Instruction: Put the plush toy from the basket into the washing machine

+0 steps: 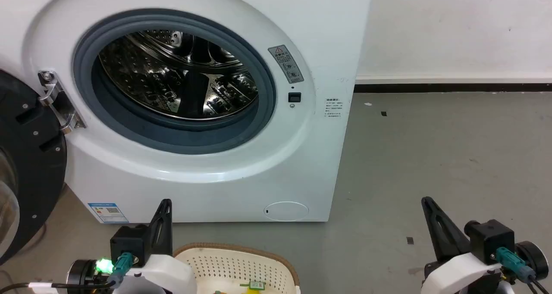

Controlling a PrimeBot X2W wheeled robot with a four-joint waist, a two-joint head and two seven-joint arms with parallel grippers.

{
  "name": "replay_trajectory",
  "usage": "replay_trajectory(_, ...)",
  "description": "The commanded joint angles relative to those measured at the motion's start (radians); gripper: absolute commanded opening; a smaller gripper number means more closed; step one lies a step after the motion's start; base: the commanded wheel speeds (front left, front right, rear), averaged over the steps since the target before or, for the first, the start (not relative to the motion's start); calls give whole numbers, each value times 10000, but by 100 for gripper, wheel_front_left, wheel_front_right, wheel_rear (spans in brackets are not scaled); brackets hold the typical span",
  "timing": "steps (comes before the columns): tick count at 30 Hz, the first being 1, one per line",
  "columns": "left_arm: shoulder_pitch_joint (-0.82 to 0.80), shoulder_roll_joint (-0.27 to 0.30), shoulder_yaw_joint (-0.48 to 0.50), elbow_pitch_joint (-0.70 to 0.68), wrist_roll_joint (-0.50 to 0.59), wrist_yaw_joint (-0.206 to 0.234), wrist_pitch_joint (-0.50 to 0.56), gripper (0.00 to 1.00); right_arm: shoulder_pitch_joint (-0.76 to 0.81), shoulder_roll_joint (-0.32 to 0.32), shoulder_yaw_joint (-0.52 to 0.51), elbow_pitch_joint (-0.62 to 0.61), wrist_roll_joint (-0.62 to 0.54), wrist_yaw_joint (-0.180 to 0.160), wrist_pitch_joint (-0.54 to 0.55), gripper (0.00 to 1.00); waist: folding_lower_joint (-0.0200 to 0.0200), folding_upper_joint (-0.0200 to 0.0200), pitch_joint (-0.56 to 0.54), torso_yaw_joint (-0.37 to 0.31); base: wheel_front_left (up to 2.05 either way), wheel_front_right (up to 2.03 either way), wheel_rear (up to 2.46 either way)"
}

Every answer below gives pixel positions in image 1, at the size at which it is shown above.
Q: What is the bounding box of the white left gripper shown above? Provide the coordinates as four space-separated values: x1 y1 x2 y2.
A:
113 199 198 294

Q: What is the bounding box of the stainless steel washing machine drum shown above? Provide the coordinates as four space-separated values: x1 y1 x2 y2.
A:
98 30 259 121

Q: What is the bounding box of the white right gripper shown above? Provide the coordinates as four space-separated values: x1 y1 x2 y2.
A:
421 197 505 294

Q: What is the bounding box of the black washing machine door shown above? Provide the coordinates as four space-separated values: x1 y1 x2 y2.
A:
0 69 68 264

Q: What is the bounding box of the white basket with brown rim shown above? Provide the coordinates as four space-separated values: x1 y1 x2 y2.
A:
172 243 301 294

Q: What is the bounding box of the white front-load washing machine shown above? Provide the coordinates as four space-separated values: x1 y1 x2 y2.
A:
0 0 373 224

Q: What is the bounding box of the oval drain filter cover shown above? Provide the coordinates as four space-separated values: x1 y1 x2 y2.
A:
263 201 309 222

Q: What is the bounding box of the grey warning sticker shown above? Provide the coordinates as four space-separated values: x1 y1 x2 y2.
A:
268 45 304 84

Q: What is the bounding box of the black wall baseboard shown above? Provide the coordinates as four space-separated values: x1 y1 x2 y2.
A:
354 84 552 93

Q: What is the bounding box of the small printed text sticker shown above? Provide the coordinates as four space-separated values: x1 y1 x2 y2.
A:
325 97 343 119

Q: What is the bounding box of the chrome door hinge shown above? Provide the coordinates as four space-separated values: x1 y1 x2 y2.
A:
38 71 86 134

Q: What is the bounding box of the blue energy label sticker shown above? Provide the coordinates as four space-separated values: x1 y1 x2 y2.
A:
88 203 129 224

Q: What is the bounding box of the grey rubber door gasket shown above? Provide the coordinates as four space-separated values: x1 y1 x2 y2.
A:
72 9 277 155

